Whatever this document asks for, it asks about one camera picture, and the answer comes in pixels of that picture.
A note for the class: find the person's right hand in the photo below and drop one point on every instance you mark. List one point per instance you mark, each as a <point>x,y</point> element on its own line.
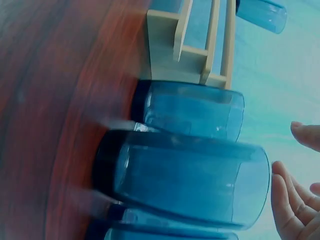
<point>303,220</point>

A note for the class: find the blue drinking glass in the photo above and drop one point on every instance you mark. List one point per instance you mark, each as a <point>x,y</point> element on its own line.
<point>155,217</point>
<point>190,112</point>
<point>265,15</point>
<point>162,235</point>
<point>187,175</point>

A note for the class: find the beige wooden rack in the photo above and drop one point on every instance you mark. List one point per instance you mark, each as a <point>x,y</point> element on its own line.
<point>162,50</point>

